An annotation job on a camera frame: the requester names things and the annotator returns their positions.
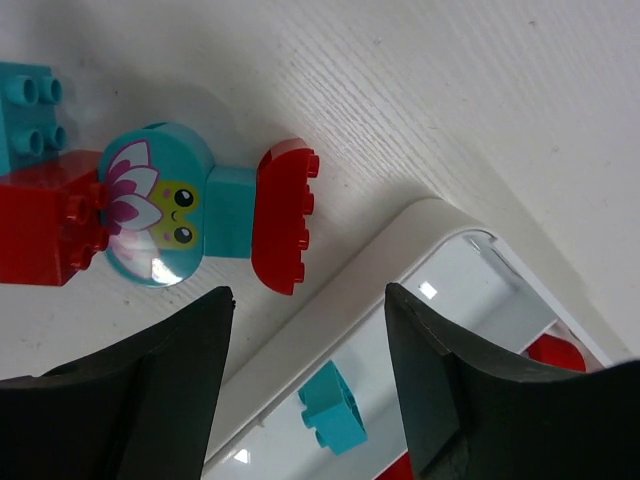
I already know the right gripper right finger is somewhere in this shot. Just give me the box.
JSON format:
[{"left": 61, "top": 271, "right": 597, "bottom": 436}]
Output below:
[{"left": 384, "top": 283, "right": 639, "bottom": 479}]

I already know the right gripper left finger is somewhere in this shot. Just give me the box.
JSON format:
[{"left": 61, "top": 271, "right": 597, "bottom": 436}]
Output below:
[{"left": 1, "top": 286, "right": 235, "bottom": 479}]

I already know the teal and red square brick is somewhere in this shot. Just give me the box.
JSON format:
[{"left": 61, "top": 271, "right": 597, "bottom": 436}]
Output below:
[{"left": 297, "top": 361, "right": 368, "bottom": 456}]

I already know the red flower printed brick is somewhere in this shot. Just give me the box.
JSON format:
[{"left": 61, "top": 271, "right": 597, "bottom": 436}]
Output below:
[{"left": 526, "top": 334, "right": 587, "bottom": 372}]

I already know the white divided tray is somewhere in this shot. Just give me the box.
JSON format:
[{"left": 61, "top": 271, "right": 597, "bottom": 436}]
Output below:
[{"left": 204, "top": 199, "right": 621, "bottom": 479}]

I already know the teal frog printed brick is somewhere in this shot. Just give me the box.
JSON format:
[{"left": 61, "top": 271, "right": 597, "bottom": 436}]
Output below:
[{"left": 98, "top": 122, "right": 256, "bottom": 287}]

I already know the red brick on frog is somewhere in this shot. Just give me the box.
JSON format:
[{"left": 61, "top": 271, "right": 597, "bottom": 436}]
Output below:
[{"left": 1, "top": 150, "right": 109, "bottom": 286}]

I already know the red arch brick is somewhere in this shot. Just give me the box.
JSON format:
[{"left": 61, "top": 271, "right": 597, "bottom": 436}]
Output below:
[{"left": 250, "top": 138, "right": 320, "bottom": 295}]

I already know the teal long brick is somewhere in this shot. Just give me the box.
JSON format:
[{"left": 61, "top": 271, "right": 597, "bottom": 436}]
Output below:
[{"left": 1, "top": 62, "right": 67, "bottom": 175}]

